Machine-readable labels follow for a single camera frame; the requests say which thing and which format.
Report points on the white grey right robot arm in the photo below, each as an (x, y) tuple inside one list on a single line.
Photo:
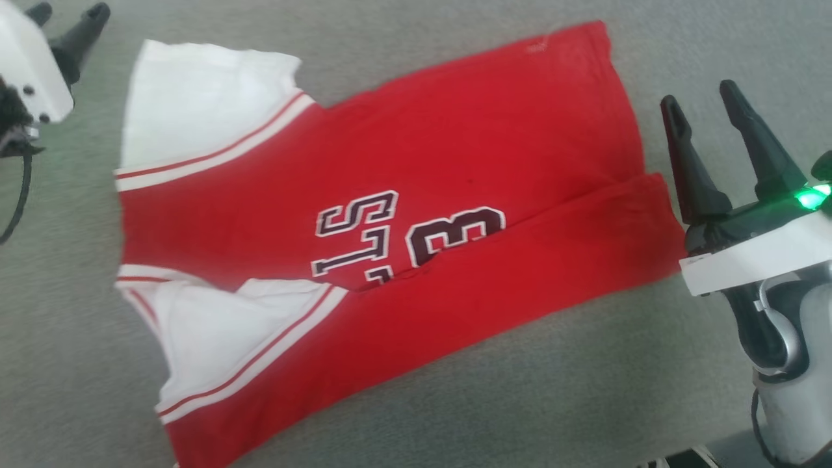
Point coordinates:
[(806, 364)]

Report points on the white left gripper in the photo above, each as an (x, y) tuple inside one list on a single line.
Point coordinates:
[(32, 58)]

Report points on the red and white jersey garment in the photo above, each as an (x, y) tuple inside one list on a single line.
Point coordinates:
[(455, 130)]

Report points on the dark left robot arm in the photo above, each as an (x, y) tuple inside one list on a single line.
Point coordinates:
[(10, 114)]

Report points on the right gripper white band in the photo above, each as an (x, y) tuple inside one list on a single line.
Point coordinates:
[(760, 253)]

